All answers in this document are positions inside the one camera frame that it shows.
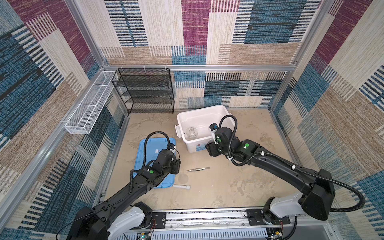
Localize clear glass watch dish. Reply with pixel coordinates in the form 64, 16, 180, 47
178, 174, 189, 185

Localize black wire shelf rack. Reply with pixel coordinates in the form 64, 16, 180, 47
112, 68, 175, 114

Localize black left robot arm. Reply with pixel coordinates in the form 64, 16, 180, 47
67, 149, 181, 240

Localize white ceramic pestle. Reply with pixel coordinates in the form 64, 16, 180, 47
173, 185, 191, 190

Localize metal tweezers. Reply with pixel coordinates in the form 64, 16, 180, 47
187, 167, 210, 173

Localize clear glass flask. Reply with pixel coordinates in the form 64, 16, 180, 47
186, 127, 198, 140

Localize white wire mesh basket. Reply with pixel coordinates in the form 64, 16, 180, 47
65, 71, 115, 135

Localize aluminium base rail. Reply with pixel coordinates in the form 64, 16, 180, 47
74, 206, 331, 240

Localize blue plastic bin lid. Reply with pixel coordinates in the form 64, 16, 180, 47
134, 138, 175, 189

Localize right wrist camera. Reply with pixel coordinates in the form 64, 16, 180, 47
209, 123, 219, 141

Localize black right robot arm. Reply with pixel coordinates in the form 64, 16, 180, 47
206, 124, 366, 224

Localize white plastic storage bin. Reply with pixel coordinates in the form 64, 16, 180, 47
175, 105, 235, 153

